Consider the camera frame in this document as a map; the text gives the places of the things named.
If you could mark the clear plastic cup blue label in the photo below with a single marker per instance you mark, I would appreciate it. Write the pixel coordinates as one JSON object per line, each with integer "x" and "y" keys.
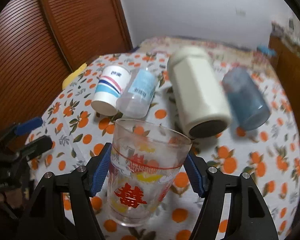
{"x": 137, "y": 96}

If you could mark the wooden sideboard cabinet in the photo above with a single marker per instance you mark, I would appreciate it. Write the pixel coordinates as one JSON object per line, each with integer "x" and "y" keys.
{"x": 287, "y": 69}

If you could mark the clutter on sideboard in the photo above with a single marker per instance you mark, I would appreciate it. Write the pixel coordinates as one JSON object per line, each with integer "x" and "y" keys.
{"x": 289, "y": 35}

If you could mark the blue translucent cup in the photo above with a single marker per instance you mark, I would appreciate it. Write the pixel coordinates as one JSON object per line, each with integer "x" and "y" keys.
{"x": 247, "y": 102}

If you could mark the brown louvered wardrobe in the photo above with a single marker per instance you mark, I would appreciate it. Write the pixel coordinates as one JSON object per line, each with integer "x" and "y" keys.
{"x": 43, "y": 41}

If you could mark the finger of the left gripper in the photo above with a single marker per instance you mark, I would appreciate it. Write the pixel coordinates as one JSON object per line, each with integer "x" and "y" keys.
{"x": 20, "y": 129}
{"x": 35, "y": 148}

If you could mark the orange print white cloth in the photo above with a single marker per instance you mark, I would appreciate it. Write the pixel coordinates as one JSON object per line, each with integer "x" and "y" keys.
{"x": 270, "y": 154}

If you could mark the white paper cup striped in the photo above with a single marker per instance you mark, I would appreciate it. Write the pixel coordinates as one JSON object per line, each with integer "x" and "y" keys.
{"x": 110, "y": 87}

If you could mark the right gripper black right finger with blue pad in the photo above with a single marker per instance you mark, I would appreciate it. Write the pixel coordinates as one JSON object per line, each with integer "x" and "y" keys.
{"x": 249, "y": 216}

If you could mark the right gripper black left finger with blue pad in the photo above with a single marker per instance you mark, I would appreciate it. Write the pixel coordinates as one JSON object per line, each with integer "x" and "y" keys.
{"x": 60, "y": 207}

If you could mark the clear glass red character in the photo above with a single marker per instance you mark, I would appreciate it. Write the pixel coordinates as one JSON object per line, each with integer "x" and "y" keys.
{"x": 144, "y": 161}

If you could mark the blue packet on bed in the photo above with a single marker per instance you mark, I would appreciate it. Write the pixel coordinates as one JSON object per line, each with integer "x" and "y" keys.
{"x": 266, "y": 51}

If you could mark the white wall switch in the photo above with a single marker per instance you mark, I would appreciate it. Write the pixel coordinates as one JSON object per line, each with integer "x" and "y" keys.
{"x": 240, "y": 12}

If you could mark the floral bed blanket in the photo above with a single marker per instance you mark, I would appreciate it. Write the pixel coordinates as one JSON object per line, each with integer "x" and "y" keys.
{"x": 172, "y": 43}

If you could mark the cream plastic mug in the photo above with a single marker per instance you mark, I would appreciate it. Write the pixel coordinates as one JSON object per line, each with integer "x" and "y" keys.
{"x": 202, "y": 106}

